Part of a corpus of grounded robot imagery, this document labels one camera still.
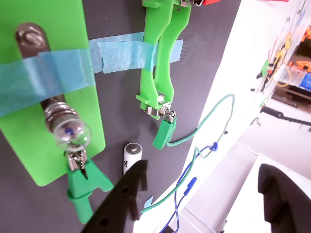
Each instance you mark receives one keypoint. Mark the metal bulb socket strip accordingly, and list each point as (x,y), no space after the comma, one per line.
(31,38)

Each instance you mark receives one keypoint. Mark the short blue tape piece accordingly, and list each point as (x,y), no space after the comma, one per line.
(148,203)

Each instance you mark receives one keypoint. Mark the green alligator clip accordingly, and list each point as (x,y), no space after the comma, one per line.
(80,184)
(162,136)

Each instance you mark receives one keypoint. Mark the white AA battery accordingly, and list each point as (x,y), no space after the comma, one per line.
(131,155)

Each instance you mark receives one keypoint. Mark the green bulb base plate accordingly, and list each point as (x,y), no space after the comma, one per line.
(82,116)

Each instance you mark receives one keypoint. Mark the green battery holder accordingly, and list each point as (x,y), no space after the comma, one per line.
(150,24)

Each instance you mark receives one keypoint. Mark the small glass light bulb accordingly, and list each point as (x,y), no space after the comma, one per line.
(73,133)

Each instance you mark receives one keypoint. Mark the blue masking tape strip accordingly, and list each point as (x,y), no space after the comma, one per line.
(36,80)
(121,55)

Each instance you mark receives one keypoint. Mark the blue storage box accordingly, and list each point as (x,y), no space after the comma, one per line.
(306,81)

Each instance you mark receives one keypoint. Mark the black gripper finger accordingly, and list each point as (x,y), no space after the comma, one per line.
(289,206)
(116,206)

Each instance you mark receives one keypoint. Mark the dark grey work mat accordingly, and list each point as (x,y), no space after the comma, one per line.
(121,97)

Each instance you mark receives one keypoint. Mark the black bar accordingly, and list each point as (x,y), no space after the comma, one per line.
(274,112)

